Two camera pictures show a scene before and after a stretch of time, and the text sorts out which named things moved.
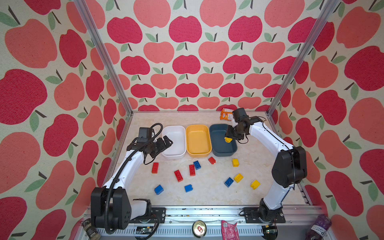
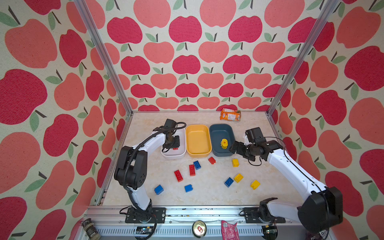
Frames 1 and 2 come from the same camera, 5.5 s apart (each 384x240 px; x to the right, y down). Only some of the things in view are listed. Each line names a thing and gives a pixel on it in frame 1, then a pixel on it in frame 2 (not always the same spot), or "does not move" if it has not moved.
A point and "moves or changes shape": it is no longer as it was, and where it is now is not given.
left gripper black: [162, 146] → [176, 144]
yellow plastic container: [198, 143] does not move
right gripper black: [228, 133] → [239, 150]
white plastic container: [177, 135] does not move
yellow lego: [238, 178] does not move
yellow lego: [255, 184] does not move
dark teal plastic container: [220, 147] does not move
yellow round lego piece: [228, 140] moves or changes shape
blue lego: [158, 189] does not move
